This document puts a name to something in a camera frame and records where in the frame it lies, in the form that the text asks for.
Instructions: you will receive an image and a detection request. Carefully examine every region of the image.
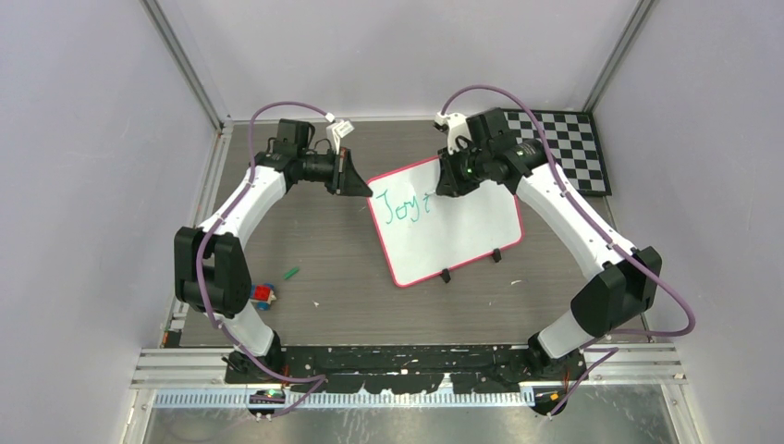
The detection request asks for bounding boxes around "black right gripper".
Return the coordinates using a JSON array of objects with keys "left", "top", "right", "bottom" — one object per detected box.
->
[{"left": 437, "top": 141, "right": 490, "bottom": 198}]

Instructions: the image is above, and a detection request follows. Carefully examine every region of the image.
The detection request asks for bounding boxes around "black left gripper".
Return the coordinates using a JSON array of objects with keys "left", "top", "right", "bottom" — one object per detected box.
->
[{"left": 299, "top": 147, "right": 374, "bottom": 198}]

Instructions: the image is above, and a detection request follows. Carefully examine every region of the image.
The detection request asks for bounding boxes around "pink framed whiteboard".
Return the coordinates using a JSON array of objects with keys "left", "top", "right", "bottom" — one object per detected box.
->
[{"left": 367, "top": 156, "right": 524, "bottom": 288}]

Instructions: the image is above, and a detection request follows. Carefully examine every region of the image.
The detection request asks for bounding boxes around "green marker cap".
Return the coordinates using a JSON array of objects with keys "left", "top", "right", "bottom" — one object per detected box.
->
[{"left": 283, "top": 266, "right": 300, "bottom": 280}]

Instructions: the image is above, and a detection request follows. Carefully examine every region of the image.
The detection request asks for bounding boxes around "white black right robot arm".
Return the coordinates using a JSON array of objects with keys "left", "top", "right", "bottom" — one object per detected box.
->
[{"left": 434, "top": 108, "right": 662, "bottom": 380}]

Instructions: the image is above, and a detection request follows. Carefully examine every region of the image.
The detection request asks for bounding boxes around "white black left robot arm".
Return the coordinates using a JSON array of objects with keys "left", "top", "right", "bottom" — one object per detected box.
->
[{"left": 174, "top": 119, "right": 373, "bottom": 383}]

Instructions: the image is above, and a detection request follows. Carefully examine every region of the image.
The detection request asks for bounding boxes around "black white chessboard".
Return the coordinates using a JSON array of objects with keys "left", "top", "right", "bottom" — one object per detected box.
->
[{"left": 533, "top": 110, "right": 612, "bottom": 197}]

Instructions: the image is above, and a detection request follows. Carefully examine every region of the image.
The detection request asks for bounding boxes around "blue red toy car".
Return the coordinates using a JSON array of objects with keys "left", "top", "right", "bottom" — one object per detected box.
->
[{"left": 250, "top": 283, "right": 276, "bottom": 311}]

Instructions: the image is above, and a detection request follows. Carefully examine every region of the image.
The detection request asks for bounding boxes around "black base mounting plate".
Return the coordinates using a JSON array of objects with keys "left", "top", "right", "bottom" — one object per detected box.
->
[{"left": 223, "top": 344, "right": 591, "bottom": 397}]

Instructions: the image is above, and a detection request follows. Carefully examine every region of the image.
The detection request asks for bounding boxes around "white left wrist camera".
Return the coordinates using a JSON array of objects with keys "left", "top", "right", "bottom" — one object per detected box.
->
[{"left": 326, "top": 118, "right": 354, "bottom": 151}]

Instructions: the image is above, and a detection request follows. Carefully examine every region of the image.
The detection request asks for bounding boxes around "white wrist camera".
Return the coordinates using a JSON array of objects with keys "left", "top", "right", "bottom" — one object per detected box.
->
[
  {"left": 434, "top": 112, "right": 472, "bottom": 155},
  {"left": 326, "top": 118, "right": 354, "bottom": 151}
]

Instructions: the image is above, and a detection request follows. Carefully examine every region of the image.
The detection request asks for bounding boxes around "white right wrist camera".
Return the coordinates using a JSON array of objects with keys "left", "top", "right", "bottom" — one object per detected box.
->
[{"left": 434, "top": 112, "right": 472, "bottom": 155}]

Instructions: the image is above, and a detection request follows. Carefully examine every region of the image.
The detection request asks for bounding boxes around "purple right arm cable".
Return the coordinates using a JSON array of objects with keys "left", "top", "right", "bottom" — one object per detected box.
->
[{"left": 439, "top": 84, "right": 698, "bottom": 419}]

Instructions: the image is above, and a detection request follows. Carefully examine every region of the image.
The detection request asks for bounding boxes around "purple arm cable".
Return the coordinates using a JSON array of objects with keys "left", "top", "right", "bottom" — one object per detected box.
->
[
  {"left": 194, "top": 101, "right": 337, "bottom": 419},
  {"left": 439, "top": 84, "right": 698, "bottom": 419}
]

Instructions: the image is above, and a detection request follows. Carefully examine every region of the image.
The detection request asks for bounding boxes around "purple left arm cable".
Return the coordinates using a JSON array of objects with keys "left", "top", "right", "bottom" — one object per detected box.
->
[{"left": 194, "top": 101, "right": 337, "bottom": 419}]

